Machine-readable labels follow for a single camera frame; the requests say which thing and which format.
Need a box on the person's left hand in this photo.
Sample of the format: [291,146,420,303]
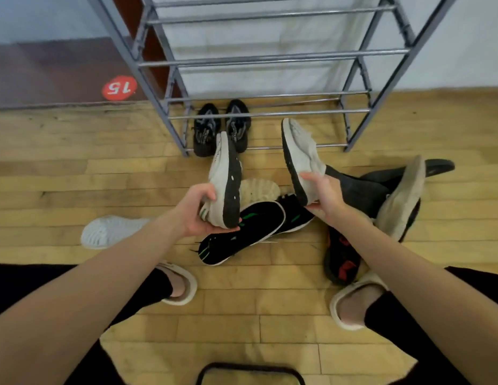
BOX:
[173,183,242,238]

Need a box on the person's right hand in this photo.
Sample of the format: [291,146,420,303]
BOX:
[300,171,351,228]

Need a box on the white sneaker with black sole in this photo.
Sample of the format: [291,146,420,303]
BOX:
[200,131,243,230]
[281,118,328,207]

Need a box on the person's left forearm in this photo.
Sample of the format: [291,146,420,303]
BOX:
[0,210,190,385]

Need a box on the person's right forearm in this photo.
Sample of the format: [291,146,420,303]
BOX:
[332,206,498,385]

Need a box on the black sneaker with green marks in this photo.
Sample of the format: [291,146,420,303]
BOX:
[273,192,316,236]
[198,201,287,267]

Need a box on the cream ridged sole shoe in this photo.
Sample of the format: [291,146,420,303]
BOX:
[238,178,282,210]

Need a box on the black sock boot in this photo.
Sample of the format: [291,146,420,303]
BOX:
[324,164,391,220]
[359,158,456,193]

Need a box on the black grey sneaker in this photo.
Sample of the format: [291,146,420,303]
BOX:
[225,99,252,154]
[192,103,222,158]

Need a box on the black shoe with red marks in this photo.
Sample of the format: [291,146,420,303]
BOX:
[324,226,363,286]

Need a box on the person's left white slipper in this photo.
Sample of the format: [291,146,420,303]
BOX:
[154,261,198,307]

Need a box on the person's white slipper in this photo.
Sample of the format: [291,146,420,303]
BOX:
[154,261,198,307]
[329,270,391,332]

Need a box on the beige worn shoe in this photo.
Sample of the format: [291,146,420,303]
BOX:
[374,155,427,243]

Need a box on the white perforated shoe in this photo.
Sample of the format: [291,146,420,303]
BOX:
[80,215,154,250]

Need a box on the grey metal shoe rack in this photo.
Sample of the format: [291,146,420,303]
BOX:
[85,0,460,157]

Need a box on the person's right white slipper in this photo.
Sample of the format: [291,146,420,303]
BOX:
[329,270,391,332]

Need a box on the red round floor sticker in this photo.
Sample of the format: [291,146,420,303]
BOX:
[101,75,138,102]

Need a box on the person's right leg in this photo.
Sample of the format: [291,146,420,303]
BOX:
[338,266,498,385]

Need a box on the person's leg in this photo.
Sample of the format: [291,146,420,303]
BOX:
[0,263,186,385]
[338,266,498,385]

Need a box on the person's left leg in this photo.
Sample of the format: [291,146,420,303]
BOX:
[0,263,186,385]

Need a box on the black stool frame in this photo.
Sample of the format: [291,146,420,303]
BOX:
[196,362,306,385]

